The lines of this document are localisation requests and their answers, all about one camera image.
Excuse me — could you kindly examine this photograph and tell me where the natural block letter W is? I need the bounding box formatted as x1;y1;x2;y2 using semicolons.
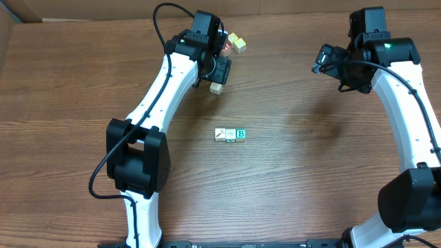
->
209;82;223;95

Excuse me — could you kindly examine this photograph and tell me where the natural block letter X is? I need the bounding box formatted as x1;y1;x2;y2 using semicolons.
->
214;128;226;141

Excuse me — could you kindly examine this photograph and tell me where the green block letter B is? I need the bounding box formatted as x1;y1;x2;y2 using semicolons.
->
236;128;247;143

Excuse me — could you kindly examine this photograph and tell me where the natural block swirl picture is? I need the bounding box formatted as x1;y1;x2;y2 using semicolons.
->
225;129;236;142

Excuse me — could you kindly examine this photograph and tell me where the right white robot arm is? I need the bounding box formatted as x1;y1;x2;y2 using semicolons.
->
312;7;440;247

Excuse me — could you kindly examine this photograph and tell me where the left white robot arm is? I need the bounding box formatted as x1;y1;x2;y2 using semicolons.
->
88;10;232;247

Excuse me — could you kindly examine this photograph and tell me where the red block letter M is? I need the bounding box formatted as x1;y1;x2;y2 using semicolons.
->
220;43;232;57

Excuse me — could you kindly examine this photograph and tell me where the yellow block letter C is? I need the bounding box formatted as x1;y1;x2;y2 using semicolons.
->
233;38;247;54

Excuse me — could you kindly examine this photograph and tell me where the yellow block letter G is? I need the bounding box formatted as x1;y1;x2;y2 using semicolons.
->
227;32;238;47

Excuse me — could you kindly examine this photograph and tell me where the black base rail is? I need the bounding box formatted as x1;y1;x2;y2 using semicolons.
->
98;238;349;248

